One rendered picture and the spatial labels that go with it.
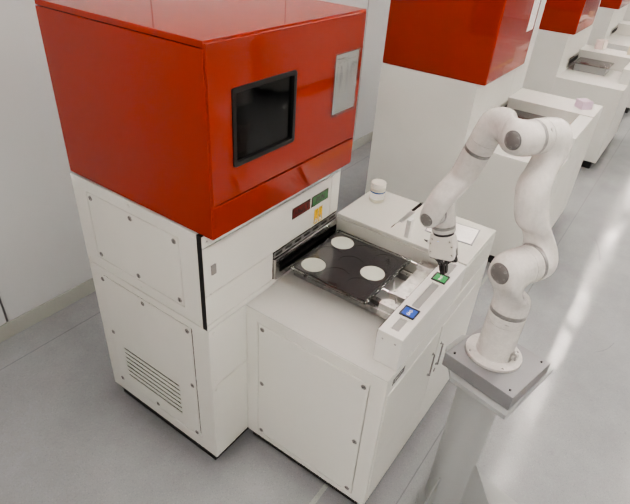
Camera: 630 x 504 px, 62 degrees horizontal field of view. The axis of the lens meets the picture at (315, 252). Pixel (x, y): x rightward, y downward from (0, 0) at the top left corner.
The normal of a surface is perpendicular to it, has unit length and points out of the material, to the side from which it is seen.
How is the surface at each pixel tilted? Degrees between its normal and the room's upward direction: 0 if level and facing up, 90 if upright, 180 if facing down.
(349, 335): 0
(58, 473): 0
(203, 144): 90
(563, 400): 0
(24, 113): 90
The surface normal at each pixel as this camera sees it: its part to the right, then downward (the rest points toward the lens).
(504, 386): 0.10, -0.85
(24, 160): 0.81, 0.37
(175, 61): -0.58, 0.42
